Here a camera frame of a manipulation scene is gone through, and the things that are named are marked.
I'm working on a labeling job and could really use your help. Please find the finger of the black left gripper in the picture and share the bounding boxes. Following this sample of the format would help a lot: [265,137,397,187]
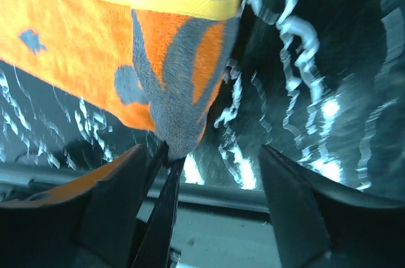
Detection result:
[128,142,185,268]

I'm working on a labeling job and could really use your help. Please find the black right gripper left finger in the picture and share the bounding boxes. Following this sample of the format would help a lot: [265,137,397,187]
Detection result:
[1,145,147,267]

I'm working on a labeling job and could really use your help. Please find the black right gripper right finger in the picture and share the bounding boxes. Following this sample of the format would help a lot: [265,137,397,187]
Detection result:
[259,145,404,267]

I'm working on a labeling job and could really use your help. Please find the orange and grey towel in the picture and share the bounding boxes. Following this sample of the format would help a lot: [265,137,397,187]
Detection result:
[1,0,241,160]

